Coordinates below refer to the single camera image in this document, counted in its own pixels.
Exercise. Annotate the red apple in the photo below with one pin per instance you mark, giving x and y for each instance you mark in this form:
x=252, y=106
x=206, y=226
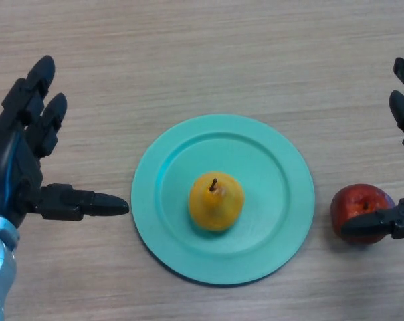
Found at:
x=352, y=204

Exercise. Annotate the green round plate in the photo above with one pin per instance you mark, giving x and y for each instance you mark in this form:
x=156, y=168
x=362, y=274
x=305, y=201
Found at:
x=275, y=207

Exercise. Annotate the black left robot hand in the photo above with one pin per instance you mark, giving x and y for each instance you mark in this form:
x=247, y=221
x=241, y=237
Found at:
x=11, y=167

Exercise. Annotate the yellow pear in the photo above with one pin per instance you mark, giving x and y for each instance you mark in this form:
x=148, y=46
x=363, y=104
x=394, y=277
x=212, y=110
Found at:
x=215, y=209

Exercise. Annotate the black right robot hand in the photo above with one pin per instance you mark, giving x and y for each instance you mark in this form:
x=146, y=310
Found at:
x=372, y=225

